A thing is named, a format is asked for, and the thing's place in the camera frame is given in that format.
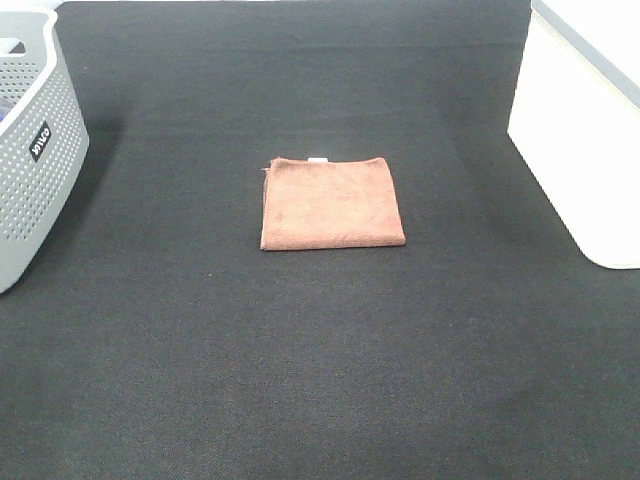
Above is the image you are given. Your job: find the brown towel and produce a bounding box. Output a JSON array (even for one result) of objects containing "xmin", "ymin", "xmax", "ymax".
[{"xmin": 260, "ymin": 157, "xmax": 406, "ymax": 251}]

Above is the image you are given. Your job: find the black table mat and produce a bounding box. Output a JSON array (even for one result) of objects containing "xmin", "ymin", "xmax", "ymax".
[{"xmin": 1, "ymin": 1, "xmax": 639, "ymax": 479}]

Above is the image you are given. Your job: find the white plastic storage bin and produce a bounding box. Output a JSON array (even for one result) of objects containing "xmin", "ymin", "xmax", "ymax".
[{"xmin": 507, "ymin": 1, "xmax": 639, "ymax": 269}]

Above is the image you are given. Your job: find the grey perforated laundry basket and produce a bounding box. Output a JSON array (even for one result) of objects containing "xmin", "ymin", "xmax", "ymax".
[{"xmin": 1, "ymin": 3, "xmax": 89, "ymax": 291}]

